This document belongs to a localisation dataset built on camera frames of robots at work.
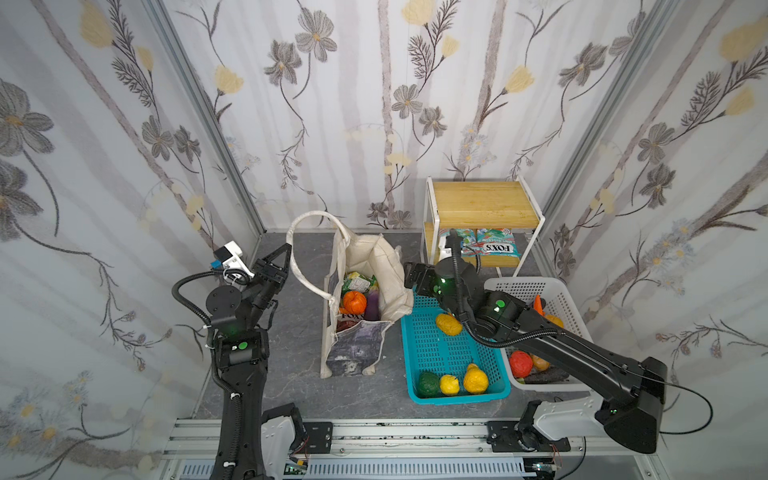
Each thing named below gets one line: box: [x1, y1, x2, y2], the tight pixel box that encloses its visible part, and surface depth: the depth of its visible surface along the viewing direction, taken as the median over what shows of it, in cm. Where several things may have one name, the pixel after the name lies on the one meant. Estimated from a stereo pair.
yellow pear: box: [463, 363, 489, 394], surface depth 80 cm
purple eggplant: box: [364, 288, 381, 321], surface depth 90 cm
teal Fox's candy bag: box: [476, 228, 521, 258], surface depth 95 cm
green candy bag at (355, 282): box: [342, 272, 377, 293], surface depth 92 cm
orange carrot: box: [533, 294, 545, 317], surface depth 95 cm
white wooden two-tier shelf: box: [420, 176, 545, 278], surface depth 84 cm
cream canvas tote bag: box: [286, 211, 414, 379], surface depth 84 cm
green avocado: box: [417, 371, 440, 399], surface depth 79 cm
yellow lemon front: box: [440, 374, 460, 396], surface depth 80 cm
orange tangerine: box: [343, 290, 367, 315], surface depth 87 cm
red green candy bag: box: [439, 228, 477, 257], surface depth 96 cm
